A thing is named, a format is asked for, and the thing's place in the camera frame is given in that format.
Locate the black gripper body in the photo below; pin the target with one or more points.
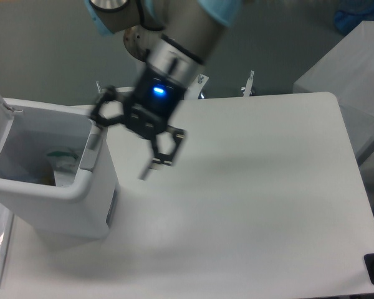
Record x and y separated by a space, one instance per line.
149 107

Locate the white paper bag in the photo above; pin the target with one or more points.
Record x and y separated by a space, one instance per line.
64 162

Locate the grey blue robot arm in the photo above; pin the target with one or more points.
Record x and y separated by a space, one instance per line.
188 32

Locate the white trash can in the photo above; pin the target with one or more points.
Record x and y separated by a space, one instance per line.
84 208

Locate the white side cabinet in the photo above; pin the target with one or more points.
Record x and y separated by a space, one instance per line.
347 71

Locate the blue plastic bag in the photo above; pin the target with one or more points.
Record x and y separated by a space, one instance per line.
345 22

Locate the white table clamp bracket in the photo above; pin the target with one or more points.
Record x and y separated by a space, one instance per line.
122 92

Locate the white right clamp bracket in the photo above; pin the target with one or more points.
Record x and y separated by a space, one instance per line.
196 89

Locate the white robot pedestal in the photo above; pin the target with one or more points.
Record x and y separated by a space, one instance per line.
139 41

